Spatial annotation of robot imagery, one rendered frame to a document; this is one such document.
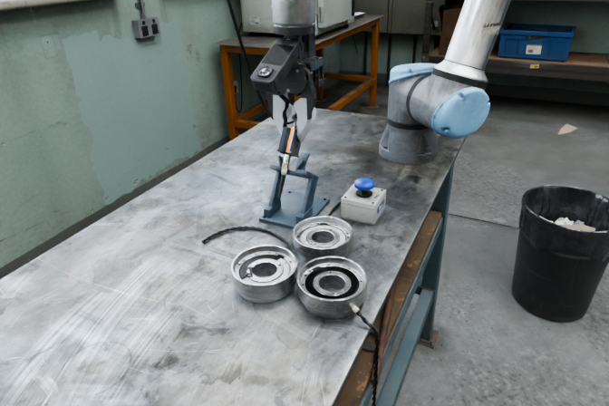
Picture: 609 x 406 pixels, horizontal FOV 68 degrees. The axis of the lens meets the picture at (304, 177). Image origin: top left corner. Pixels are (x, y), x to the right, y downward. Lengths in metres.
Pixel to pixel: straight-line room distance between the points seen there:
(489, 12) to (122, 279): 0.84
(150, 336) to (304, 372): 0.23
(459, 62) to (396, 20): 3.51
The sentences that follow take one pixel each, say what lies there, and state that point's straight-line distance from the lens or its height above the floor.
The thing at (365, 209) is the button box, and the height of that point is 0.83.
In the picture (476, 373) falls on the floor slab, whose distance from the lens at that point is 1.75.
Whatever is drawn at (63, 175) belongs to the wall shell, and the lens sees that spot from 2.41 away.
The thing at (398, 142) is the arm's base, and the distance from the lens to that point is 1.15.
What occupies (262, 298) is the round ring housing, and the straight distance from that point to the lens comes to 0.71.
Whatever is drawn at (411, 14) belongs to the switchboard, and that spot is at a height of 0.73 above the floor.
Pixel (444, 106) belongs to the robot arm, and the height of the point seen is 0.99.
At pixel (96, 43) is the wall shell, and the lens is 2.46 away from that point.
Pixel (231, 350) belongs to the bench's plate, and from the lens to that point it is 0.67.
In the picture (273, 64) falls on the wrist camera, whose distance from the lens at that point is 0.79.
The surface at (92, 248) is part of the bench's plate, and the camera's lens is 0.94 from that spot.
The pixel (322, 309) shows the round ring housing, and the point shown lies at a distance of 0.68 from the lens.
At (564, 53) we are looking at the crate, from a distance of 4.10.
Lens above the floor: 1.28
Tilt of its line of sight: 27 degrees down
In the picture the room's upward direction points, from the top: 2 degrees counter-clockwise
